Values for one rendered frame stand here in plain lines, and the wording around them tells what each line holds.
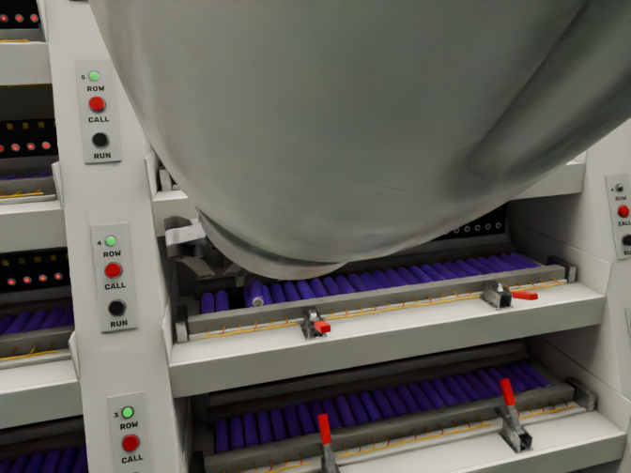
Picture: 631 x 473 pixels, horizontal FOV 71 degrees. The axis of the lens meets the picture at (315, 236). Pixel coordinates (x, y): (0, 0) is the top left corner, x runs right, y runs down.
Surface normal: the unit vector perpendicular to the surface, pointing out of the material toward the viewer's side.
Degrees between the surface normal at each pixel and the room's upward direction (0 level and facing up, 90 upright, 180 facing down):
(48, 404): 111
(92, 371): 90
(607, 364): 90
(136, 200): 90
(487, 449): 21
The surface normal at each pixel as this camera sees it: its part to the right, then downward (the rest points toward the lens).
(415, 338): 0.22, 0.29
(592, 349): -0.97, 0.11
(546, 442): -0.04, -0.95
